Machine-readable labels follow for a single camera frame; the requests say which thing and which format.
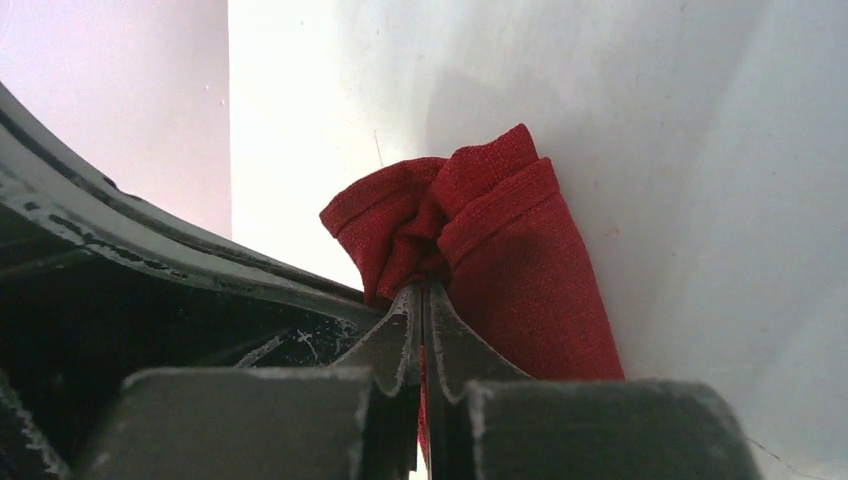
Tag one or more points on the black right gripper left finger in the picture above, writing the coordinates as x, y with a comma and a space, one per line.
356, 418

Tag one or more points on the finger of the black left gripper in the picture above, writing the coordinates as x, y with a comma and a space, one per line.
97, 284

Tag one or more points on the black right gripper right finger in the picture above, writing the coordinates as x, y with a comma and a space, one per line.
488, 419

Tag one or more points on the red cloth napkin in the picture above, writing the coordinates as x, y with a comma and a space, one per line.
491, 224

